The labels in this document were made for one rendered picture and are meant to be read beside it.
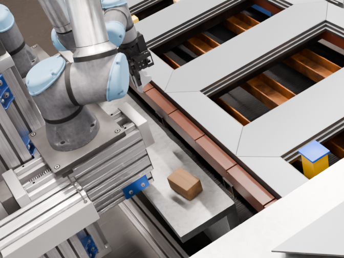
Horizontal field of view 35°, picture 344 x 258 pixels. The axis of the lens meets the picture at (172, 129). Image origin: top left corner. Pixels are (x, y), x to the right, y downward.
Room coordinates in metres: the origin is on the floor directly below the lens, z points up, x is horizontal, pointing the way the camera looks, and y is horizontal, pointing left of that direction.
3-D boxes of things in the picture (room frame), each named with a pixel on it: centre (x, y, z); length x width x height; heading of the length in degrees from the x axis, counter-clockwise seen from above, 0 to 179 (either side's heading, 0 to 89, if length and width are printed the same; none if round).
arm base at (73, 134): (1.26, 0.27, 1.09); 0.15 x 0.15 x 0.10
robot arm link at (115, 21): (1.47, 0.09, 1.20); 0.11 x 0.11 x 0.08; 75
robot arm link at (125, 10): (1.56, 0.05, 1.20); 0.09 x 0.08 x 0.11; 165
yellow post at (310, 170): (1.05, -0.35, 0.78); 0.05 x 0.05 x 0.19; 18
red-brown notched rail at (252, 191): (1.58, 0.01, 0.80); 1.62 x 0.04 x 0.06; 18
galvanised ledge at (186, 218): (1.73, 0.18, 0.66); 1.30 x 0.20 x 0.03; 18
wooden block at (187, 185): (1.26, 0.02, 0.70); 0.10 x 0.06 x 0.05; 30
